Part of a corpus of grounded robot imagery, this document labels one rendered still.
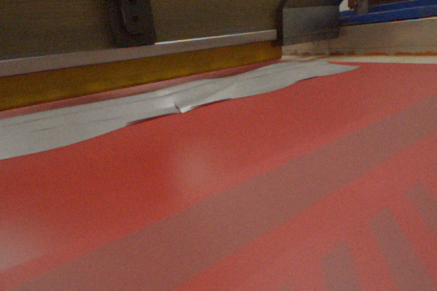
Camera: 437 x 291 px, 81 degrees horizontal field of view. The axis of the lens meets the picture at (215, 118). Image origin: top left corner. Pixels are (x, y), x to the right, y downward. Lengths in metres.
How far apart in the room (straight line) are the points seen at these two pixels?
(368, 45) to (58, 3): 0.31
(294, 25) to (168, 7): 0.14
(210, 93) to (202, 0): 0.11
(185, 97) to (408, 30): 0.25
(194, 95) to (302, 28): 0.18
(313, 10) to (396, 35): 0.09
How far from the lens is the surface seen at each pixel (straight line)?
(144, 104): 0.16
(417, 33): 0.33
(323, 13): 0.35
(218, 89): 0.18
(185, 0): 0.25
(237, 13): 0.27
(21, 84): 0.23
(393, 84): 0.19
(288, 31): 0.30
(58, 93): 0.23
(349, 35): 0.36
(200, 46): 0.23
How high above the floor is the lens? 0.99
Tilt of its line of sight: 18 degrees down
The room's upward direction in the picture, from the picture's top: 7 degrees counter-clockwise
